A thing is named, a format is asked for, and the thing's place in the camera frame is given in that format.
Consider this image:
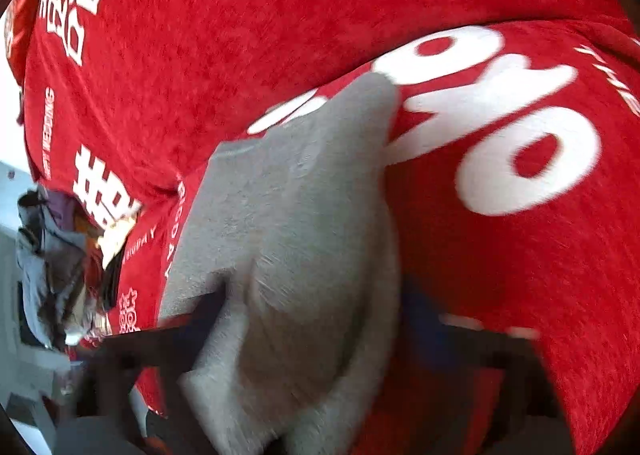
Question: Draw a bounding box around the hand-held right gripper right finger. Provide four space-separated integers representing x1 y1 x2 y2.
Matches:
397 277 568 455

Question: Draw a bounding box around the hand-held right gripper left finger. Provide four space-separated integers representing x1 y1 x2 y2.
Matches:
72 280 233 455

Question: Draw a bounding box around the grey small garment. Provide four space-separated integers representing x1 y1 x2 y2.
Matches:
157 72 403 455

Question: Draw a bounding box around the pile of mixed clothes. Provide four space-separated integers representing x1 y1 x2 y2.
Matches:
14 187 108 348

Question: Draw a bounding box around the dark cloth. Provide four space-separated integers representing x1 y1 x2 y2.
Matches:
100 252 128 316

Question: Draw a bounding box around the cream cloth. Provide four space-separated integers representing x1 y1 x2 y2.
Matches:
99 212 143 268

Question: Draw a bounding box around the red printed blanket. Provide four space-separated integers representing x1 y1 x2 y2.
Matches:
2 0 640 455

